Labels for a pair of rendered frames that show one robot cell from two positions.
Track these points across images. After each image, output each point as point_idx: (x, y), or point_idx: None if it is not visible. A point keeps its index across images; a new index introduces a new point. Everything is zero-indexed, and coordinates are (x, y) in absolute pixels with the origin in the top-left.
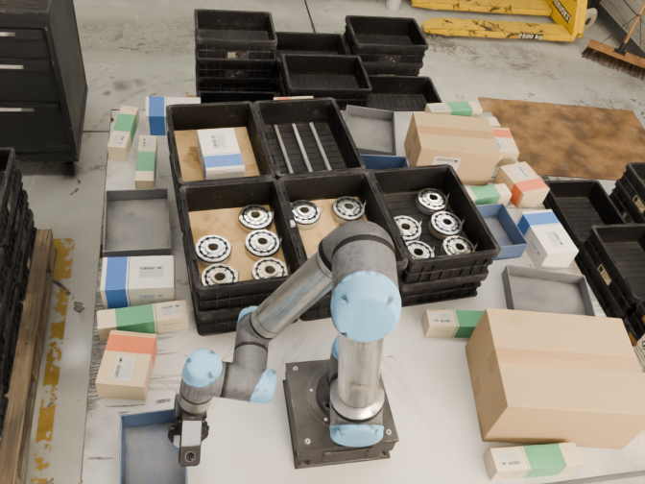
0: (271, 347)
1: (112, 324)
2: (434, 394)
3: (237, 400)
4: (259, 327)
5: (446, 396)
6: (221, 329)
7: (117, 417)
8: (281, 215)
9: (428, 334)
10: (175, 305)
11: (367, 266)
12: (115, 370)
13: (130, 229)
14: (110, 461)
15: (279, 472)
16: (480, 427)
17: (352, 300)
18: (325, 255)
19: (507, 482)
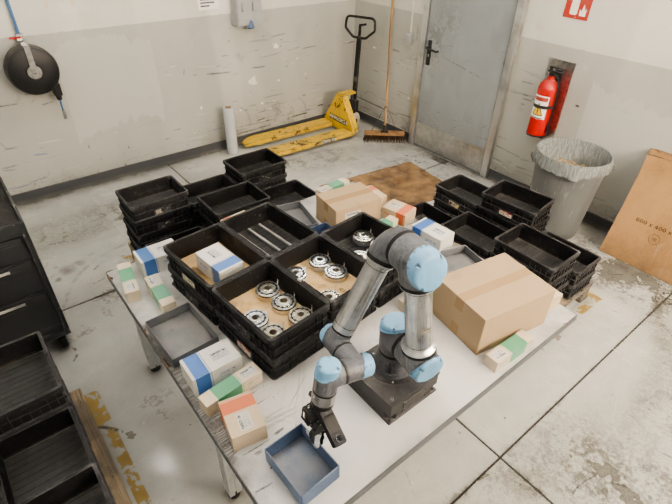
0: None
1: (214, 399)
2: None
3: None
4: (344, 331)
5: (440, 341)
6: (286, 369)
7: (256, 457)
8: (287, 279)
9: None
10: (248, 368)
11: (417, 244)
12: (240, 424)
13: (177, 340)
14: (272, 485)
15: (381, 432)
16: (470, 348)
17: (423, 264)
18: (377, 258)
19: (503, 369)
